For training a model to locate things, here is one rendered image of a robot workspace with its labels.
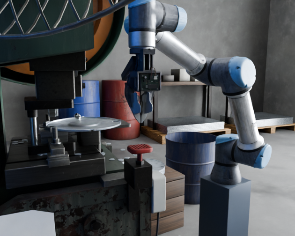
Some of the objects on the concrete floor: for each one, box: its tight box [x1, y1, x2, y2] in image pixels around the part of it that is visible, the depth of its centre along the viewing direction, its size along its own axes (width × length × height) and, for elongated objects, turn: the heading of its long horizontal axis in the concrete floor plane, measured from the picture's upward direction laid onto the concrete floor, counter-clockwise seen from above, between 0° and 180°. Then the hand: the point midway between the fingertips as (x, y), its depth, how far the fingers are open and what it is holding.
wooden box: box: [151, 165, 185, 236], centre depth 180 cm, size 40×38×35 cm
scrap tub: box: [165, 132, 217, 205], centre depth 221 cm, size 42×42×48 cm
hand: (139, 118), depth 82 cm, fingers closed
